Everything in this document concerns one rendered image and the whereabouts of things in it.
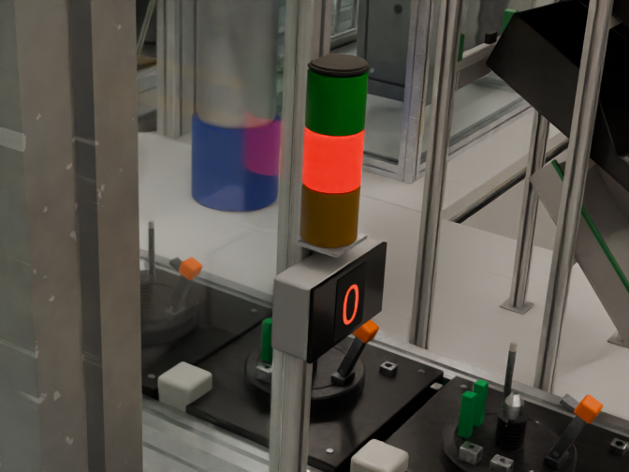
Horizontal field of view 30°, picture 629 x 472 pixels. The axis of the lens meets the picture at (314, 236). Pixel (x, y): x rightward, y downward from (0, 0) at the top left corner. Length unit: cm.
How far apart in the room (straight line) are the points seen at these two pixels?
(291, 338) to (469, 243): 103
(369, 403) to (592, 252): 31
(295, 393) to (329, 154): 25
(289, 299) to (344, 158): 13
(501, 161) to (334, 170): 143
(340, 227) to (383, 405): 38
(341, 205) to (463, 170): 134
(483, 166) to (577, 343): 69
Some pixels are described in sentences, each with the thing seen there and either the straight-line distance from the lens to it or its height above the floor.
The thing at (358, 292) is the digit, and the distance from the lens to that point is 103.
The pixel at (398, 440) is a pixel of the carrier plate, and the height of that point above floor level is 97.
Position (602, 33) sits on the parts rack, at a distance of 127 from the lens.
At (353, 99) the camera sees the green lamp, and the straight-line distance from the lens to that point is 95.
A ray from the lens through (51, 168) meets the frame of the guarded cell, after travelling 22.
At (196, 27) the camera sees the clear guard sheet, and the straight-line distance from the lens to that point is 85.
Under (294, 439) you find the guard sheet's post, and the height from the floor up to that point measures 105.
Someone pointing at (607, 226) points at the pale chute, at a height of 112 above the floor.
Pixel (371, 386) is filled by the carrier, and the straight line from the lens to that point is 136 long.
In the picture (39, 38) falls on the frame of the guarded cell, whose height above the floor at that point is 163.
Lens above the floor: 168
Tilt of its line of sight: 25 degrees down
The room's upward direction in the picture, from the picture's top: 3 degrees clockwise
